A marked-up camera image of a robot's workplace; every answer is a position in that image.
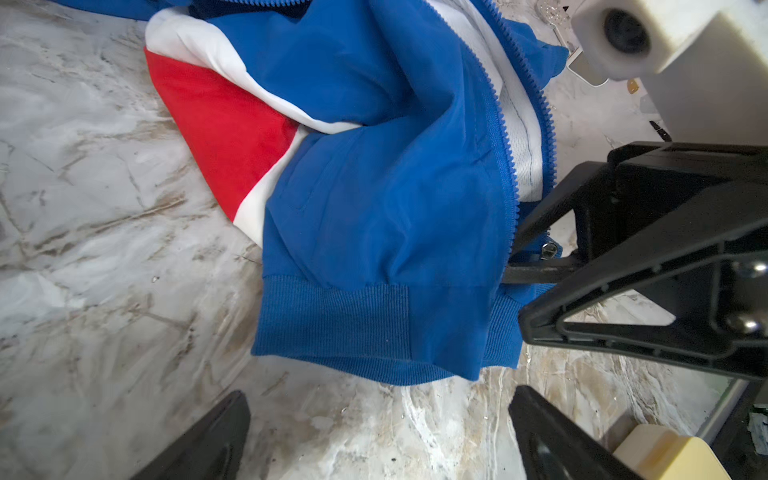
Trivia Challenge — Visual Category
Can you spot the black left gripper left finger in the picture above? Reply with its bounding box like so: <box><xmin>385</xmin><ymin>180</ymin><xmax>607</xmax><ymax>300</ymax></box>
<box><xmin>132</xmin><ymin>390</ymin><xmax>251</xmax><ymax>480</ymax></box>

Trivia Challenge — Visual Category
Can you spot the clear small glass object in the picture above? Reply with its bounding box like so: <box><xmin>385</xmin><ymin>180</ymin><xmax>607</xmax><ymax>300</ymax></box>
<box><xmin>535</xmin><ymin>0</ymin><xmax>568</xmax><ymax>35</ymax></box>

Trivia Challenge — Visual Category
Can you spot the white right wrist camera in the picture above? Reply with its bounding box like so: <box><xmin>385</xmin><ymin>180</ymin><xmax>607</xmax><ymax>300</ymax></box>
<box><xmin>571</xmin><ymin>1</ymin><xmax>767</xmax><ymax>146</ymax></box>

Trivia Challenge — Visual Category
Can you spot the blue red white jacket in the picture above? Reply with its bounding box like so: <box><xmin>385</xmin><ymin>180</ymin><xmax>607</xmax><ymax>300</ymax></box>
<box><xmin>77</xmin><ymin>1</ymin><xmax>569</xmax><ymax>385</ymax></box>

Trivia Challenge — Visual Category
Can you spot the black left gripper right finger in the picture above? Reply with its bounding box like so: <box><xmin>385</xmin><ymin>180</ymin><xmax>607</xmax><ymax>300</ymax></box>
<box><xmin>508</xmin><ymin>385</ymin><xmax>641</xmax><ymax>480</ymax></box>

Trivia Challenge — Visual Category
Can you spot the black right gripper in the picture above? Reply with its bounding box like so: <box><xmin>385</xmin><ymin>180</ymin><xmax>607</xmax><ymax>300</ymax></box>
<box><xmin>502</xmin><ymin>144</ymin><xmax>767</xmax><ymax>380</ymax></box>

